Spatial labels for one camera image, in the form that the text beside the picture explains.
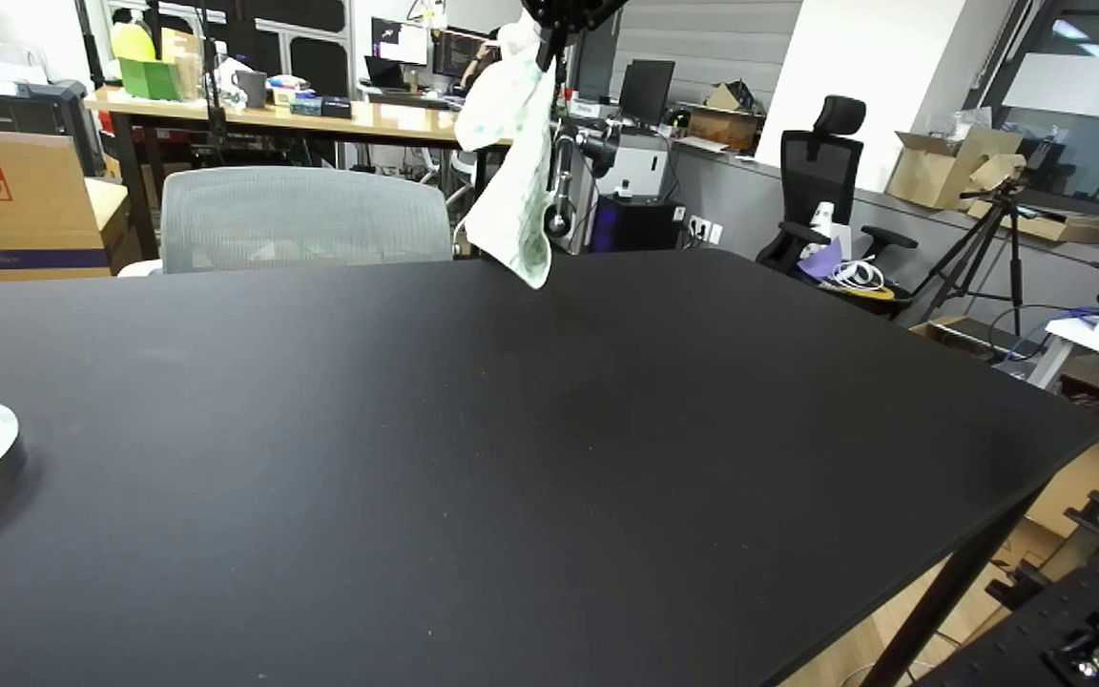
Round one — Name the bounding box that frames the white cloth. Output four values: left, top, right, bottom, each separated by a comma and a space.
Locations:
456, 14, 559, 292

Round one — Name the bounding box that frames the open cardboard box right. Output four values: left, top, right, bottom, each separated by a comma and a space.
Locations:
887, 131, 1019, 212

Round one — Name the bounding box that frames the black table leg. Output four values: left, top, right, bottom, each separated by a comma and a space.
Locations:
860, 508, 1022, 687

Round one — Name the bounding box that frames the black computer monitor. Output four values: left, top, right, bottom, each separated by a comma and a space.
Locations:
620, 61, 677, 124

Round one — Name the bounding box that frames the green plastic bin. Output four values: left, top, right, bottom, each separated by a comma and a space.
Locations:
120, 61, 181, 100

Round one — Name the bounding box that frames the brown cardboard box left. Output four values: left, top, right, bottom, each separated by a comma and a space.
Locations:
0, 133, 135, 282

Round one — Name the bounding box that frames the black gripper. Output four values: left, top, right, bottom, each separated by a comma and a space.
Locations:
523, 0, 626, 33

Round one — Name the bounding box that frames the black equipment bottom right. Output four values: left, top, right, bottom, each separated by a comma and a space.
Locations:
915, 494, 1099, 687

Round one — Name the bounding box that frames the grey mesh office chair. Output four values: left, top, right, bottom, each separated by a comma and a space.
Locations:
124, 164, 456, 279

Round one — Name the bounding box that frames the wooden desk in background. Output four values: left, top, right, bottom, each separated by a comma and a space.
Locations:
89, 87, 457, 260

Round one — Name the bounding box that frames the black high-back office chair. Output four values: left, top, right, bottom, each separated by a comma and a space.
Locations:
758, 94, 907, 303

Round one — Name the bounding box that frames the black camera tripod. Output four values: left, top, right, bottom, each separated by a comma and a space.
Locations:
898, 178, 1022, 329

